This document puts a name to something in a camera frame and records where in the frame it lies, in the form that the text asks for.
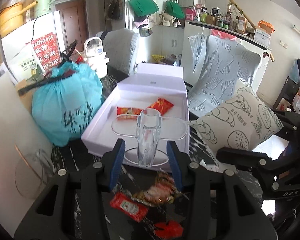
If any yellow pot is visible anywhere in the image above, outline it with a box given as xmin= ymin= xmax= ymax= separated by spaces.
xmin=0 ymin=1 xmax=38 ymax=38

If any white refrigerator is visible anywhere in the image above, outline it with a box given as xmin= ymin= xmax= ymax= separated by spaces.
xmin=1 ymin=11 xmax=65 ymax=62

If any white foam board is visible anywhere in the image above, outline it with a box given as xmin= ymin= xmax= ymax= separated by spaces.
xmin=0 ymin=75 xmax=52 ymax=236

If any white counter cabinet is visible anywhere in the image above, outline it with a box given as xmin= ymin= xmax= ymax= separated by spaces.
xmin=182 ymin=19 xmax=272 ymax=93

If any red cartoon snack packet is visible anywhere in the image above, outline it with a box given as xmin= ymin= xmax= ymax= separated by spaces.
xmin=117 ymin=107 xmax=142 ymax=115

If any brown green snack wrapper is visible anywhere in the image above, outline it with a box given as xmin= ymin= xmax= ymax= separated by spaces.
xmin=132 ymin=171 xmax=182 ymax=207

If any white bread pattern packet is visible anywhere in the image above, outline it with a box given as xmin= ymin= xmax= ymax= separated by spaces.
xmin=189 ymin=84 xmax=283 ymax=154

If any clear acrylic airplane stand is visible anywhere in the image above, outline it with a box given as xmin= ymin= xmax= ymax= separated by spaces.
xmin=111 ymin=108 xmax=188 ymax=168

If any turquoise tied plastic bag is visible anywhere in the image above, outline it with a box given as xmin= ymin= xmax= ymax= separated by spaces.
xmin=31 ymin=61 xmax=105 ymax=147

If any red ketchup sachet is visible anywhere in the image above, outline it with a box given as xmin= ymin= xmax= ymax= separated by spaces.
xmin=110 ymin=192 xmax=149 ymax=222

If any dark hanging handbag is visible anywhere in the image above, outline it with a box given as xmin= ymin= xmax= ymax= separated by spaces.
xmin=107 ymin=0 xmax=123 ymax=21

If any red northeast barbecue bag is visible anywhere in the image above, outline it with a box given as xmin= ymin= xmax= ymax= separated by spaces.
xmin=31 ymin=32 xmax=61 ymax=70

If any grey far chair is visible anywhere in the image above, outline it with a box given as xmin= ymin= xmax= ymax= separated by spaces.
xmin=95 ymin=28 xmax=139 ymax=75

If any white green paper bag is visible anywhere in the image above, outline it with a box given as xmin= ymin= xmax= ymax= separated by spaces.
xmin=8 ymin=43 xmax=44 ymax=82

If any small red candy wrapper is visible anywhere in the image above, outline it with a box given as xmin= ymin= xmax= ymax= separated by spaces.
xmin=154 ymin=220 xmax=183 ymax=239

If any grey leaf pattern chair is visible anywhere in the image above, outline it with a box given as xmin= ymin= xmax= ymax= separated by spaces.
xmin=187 ymin=35 xmax=261 ymax=117

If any white open gift box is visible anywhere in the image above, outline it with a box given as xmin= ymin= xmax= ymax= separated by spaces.
xmin=81 ymin=63 xmax=190 ymax=172

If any red gold snack packet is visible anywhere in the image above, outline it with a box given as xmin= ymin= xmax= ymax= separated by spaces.
xmin=147 ymin=98 xmax=174 ymax=116

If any brown entrance door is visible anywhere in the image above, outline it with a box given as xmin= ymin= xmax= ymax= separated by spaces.
xmin=56 ymin=0 xmax=89 ymax=53

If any white small kettle pot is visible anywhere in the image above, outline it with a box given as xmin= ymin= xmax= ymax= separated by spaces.
xmin=83 ymin=37 xmax=109 ymax=79

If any green tote bag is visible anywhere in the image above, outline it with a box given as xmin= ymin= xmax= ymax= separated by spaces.
xmin=128 ymin=0 xmax=159 ymax=17

